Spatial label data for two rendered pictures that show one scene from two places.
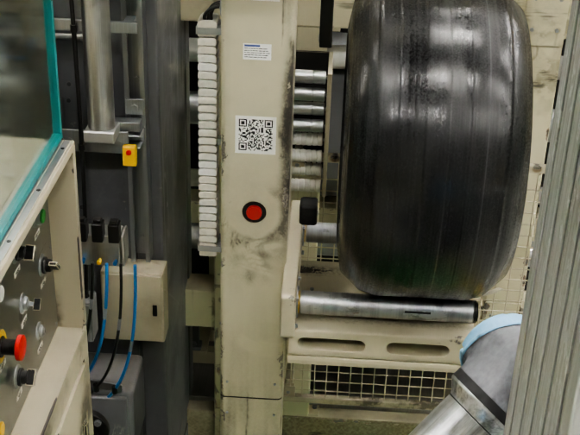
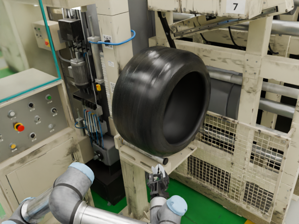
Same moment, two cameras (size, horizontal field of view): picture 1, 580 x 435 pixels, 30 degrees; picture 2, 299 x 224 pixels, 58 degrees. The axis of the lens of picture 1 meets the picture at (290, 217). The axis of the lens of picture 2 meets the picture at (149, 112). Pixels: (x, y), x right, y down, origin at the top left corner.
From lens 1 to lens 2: 1.37 m
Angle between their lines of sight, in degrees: 36
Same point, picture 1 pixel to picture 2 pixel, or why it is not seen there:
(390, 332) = (141, 158)
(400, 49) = (127, 69)
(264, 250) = not seen: hidden behind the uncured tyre
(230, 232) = not seen: hidden behind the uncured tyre
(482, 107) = (139, 93)
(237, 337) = not seen: hidden behind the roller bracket
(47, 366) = (54, 135)
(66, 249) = (66, 108)
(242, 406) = (124, 164)
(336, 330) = (129, 151)
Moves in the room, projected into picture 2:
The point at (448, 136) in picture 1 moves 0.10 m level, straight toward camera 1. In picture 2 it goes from (128, 101) to (111, 108)
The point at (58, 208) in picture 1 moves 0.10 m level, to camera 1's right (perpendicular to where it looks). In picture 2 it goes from (62, 97) to (71, 101)
